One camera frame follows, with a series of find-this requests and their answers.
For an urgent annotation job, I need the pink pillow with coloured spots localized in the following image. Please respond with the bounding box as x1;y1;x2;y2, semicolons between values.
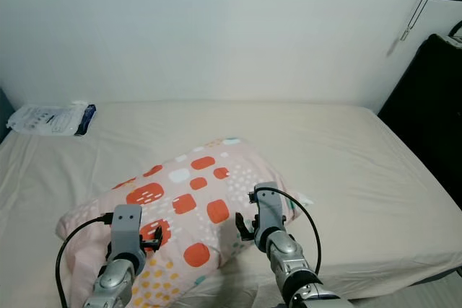
56;137;315;308

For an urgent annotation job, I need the bed with beige sheet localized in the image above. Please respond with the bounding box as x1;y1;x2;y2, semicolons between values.
0;101;462;308

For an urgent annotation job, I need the white plastic packet blue edge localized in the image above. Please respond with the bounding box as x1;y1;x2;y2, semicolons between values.
6;100;97;137

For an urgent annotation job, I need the dark teal panel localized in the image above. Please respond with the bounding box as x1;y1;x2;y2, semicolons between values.
0;88;15;132

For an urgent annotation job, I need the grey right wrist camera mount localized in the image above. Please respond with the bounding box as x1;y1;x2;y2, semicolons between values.
253;182;288;233

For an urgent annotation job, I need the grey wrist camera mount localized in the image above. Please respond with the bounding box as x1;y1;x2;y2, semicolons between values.
110;204;145;257
253;182;288;233

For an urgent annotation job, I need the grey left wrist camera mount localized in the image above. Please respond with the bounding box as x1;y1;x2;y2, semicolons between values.
110;204;145;257

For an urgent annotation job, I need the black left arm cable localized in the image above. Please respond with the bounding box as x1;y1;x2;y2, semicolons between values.
55;212;114;308

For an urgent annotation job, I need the white bag with black handle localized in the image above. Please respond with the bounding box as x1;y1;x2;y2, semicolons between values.
446;19;462;42

